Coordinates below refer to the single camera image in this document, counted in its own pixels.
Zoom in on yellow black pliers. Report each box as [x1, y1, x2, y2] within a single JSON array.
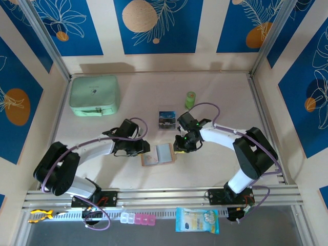
[[29, 209, 69, 223]]

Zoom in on aluminium corner post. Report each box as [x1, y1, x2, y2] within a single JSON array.
[[250, 0, 299, 77], [19, 0, 72, 81]]

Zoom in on white pink floral card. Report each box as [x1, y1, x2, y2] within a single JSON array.
[[143, 153, 157, 166]]

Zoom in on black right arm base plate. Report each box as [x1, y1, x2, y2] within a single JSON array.
[[208, 188, 254, 206]]

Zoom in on clear pill box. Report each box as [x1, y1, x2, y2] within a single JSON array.
[[120, 212, 136, 224]]

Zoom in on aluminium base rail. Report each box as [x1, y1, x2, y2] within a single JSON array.
[[22, 183, 305, 210]]

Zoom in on black VIP card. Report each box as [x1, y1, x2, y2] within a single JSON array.
[[158, 118, 178, 130]]

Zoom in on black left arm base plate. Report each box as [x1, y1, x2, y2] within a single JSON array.
[[71, 191, 118, 208]]

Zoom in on pink pill box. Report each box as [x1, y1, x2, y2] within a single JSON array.
[[134, 214, 156, 227]]

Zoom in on wet wipes pack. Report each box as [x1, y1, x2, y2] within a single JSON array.
[[175, 207, 220, 235]]

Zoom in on aluminium side rail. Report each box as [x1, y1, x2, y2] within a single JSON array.
[[247, 73, 289, 185], [38, 74, 74, 190]]

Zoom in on mint green zip pouch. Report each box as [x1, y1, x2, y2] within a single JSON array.
[[69, 74, 121, 118]]

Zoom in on slotted cable duct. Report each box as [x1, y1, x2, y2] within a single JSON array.
[[28, 208, 229, 221]]

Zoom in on small green bottle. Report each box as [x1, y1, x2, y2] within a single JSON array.
[[184, 91, 196, 110]]

